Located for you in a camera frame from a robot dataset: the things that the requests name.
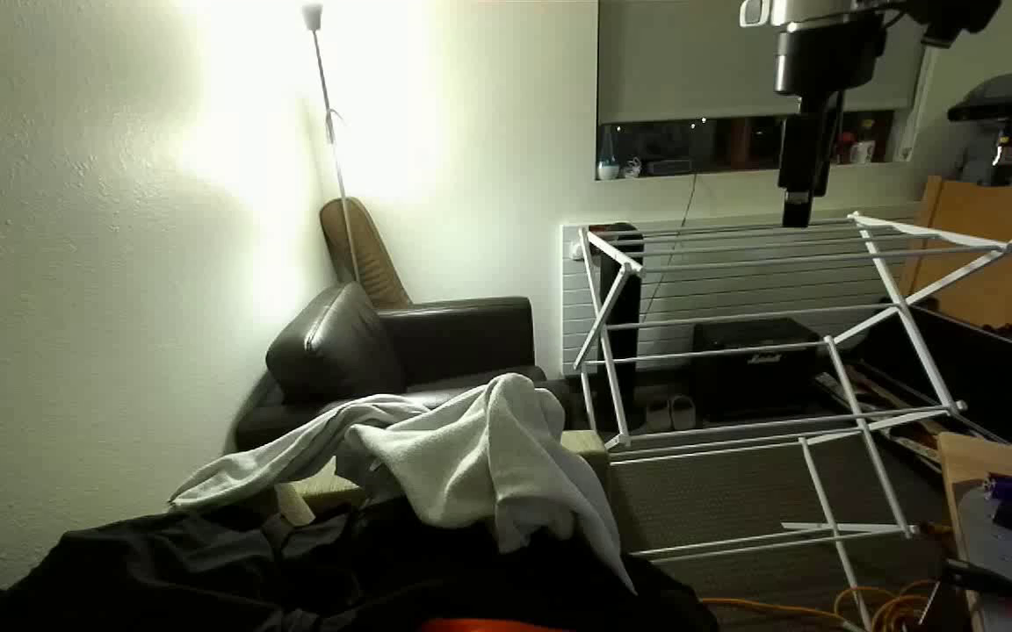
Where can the black leather armchair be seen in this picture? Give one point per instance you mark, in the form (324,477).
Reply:
(332,345)

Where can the orange garment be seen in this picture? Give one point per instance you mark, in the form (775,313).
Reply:
(483,625)

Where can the black padded bench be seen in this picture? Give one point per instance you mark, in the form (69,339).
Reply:
(1009,94)

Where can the white clothes drying rack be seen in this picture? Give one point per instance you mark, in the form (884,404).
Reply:
(901,306)

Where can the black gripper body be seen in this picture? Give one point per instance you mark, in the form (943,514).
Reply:
(809,147)

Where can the white slipper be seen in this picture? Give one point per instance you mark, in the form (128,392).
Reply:
(655,411)
(682,408)

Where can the tall black speaker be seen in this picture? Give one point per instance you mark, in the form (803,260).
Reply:
(627,293)

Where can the wooden board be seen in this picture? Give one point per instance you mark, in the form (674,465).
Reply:
(999,258)

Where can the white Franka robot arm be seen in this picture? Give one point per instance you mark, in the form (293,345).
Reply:
(825,59)

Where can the cardboard box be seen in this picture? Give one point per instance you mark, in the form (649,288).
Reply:
(967,460)

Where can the black clothes pile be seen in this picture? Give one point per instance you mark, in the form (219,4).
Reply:
(296,574)

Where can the black amplifier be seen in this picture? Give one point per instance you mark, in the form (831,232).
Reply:
(764,373)

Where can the grey hooded sweatshirt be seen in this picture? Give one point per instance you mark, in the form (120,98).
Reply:
(483,458)

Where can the black low cabinet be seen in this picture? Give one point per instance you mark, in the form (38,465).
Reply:
(999,389)

